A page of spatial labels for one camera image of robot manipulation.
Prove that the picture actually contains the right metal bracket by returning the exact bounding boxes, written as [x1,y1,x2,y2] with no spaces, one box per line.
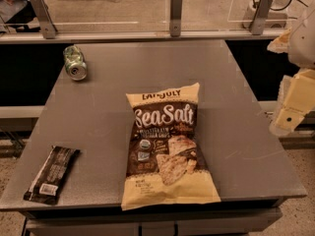
[249,0,274,35]

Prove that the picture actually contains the metal bracket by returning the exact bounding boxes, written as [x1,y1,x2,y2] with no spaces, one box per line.
[30,0,57,39]
[169,0,183,37]
[249,0,274,35]

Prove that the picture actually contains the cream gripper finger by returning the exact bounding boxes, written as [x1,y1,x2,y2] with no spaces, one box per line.
[269,69,315,137]
[267,29,291,53]

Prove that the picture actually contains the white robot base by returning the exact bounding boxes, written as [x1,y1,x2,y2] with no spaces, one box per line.
[242,0,292,29]

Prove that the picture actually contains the black cable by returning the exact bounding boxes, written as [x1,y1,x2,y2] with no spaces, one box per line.
[251,0,309,12]

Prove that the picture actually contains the grey table drawer frame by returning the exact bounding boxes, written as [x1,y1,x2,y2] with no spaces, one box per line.
[23,200,283,236]

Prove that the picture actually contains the clear acrylic barrier panel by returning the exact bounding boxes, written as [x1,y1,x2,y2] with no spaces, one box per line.
[0,0,315,34]

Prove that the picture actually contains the dark brown snack bar wrapper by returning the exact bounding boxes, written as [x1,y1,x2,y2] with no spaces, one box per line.
[24,147,80,206]

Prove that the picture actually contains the brown sea salt chip bag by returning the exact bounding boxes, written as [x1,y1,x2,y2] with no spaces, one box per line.
[121,83,221,210]

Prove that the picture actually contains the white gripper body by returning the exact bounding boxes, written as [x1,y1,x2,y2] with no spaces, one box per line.
[288,6,315,69]

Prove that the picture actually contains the middle metal bracket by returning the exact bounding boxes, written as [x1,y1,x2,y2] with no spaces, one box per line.
[169,0,183,37]

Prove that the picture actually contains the green soda can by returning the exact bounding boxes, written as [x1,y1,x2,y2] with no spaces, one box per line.
[63,45,88,81]

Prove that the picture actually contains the left metal bracket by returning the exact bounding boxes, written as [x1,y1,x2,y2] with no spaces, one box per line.
[30,0,57,39]

